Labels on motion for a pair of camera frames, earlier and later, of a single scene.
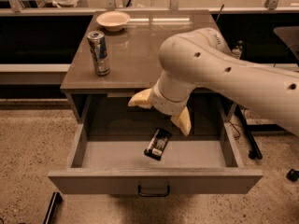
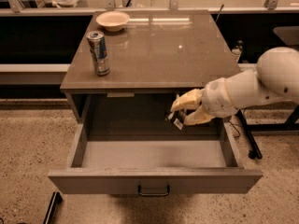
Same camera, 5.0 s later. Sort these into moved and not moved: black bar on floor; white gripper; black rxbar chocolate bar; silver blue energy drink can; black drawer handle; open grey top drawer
Moved: black rxbar chocolate bar; white gripper
Not moved: open grey top drawer; black bar on floor; black drawer handle; silver blue energy drink can
